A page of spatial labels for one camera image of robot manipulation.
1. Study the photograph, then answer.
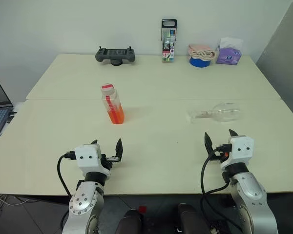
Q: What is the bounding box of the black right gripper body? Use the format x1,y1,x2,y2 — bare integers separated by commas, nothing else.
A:
209,145,232,162

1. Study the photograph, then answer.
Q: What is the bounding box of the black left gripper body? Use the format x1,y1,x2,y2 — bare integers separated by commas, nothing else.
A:
99,153,120,171

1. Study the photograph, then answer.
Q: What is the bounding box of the clear wine glass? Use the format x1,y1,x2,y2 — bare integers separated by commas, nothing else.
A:
187,102,242,124

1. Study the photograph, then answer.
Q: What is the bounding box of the bottle with orange liquid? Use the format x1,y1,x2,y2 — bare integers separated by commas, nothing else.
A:
101,83,126,125

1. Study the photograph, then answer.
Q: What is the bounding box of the dark rounded shape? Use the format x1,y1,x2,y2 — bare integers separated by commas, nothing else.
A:
177,203,210,234
117,209,145,234

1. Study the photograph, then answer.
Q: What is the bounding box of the blue tape roll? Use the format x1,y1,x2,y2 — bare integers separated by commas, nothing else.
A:
189,56,210,69

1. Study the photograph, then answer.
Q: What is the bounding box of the purple tissue pack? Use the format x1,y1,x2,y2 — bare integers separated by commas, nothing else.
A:
215,37,244,65

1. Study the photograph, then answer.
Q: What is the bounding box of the pink folded towel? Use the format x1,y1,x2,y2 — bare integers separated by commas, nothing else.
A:
187,43,217,61

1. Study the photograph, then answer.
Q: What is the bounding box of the grey handheld remote controller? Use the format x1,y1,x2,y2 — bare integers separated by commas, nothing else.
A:
95,45,135,66

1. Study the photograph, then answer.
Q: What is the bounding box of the marker pen pack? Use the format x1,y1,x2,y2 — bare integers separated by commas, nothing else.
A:
161,19,178,63

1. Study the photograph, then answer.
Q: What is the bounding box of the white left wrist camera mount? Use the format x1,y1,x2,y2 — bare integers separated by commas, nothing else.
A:
74,143,112,176

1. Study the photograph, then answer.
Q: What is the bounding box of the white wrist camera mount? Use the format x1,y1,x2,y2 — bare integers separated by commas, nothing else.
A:
74,143,112,176
220,136,255,171

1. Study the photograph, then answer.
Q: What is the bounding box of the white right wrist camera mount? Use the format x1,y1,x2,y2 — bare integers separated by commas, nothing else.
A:
220,136,255,171

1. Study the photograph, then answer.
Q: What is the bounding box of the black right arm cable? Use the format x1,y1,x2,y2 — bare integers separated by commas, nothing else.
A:
200,144,244,234

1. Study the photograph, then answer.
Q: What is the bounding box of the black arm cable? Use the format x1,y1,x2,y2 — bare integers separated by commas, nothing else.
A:
200,144,244,234
57,151,76,197

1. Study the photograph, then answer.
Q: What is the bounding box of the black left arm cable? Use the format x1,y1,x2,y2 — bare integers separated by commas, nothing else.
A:
57,151,76,197

